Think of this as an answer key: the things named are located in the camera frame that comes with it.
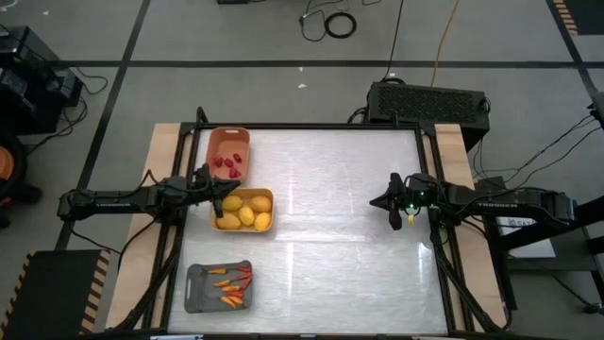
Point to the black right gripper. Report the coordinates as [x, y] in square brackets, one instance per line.
[417, 193]

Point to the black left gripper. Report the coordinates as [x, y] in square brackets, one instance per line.
[203, 189]

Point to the red habanero pepper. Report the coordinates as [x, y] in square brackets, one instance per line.
[218, 161]
[229, 163]
[234, 173]
[237, 158]

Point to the yellow plastic basket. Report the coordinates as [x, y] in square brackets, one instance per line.
[246, 192]

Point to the red orange long pepper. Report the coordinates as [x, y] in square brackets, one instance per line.
[235, 294]

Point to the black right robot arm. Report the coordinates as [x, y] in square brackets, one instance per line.
[509, 204]

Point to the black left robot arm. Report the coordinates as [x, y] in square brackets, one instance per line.
[108, 204]

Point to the yellow tag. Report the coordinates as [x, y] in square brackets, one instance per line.
[411, 220]

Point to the terracotta plastic basket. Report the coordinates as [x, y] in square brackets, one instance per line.
[226, 141]

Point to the black computer case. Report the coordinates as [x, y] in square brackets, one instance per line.
[424, 106]

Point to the black power brick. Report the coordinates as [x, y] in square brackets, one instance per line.
[491, 183]

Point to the grey plastic basket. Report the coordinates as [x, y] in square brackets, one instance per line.
[198, 293]

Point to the white printed box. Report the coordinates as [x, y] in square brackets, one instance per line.
[528, 243]

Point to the hazard striped black platform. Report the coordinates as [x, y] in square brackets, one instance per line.
[52, 297]

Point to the black side stand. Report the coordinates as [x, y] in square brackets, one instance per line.
[593, 211]

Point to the black orange floor machine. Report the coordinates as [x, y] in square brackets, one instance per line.
[5, 163]

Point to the black equipment rack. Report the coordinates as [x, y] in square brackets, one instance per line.
[28, 71]

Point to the hazard edged black mat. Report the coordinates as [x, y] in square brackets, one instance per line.
[590, 14]

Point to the black aluminium table frame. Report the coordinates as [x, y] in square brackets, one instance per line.
[330, 126]

